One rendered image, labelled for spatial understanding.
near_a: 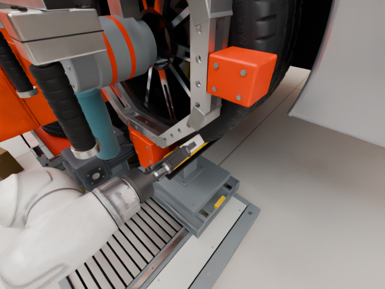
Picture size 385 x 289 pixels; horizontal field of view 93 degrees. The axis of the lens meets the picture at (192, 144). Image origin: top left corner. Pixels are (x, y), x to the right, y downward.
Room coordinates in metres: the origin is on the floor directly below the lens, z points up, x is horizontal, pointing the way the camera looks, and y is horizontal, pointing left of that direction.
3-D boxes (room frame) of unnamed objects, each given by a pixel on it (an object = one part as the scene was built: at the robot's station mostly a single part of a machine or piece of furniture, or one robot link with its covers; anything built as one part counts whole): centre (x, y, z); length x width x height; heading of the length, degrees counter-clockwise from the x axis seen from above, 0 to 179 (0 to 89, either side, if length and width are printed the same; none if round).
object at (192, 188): (0.66, 0.05, 0.32); 0.40 x 0.30 x 0.28; 49
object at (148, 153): (0.56, 0.13, 0.48); 0.16 x 0.12 x 0.17; 139
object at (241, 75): (0.32, -0.08, 0.85); 0.09 x 0.08 x 0.07; 49
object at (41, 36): (0.26, 0.17, 0.93); 0.09 x 0.05 x 0.05; 139
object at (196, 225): (0.66, 0.05, 0.13); 0.50 x 0.36 x 0.10; 49
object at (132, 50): (0.47, 0.21, 0.85); 0.21 x 0.14 x 0.14; 139
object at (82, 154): (0.24, 0.18, 0.83); 0.04 x 0.04 x 0.16
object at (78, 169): (0.70, 0.42, 0.26); 0.42 x 0.18 x 0.35; 139
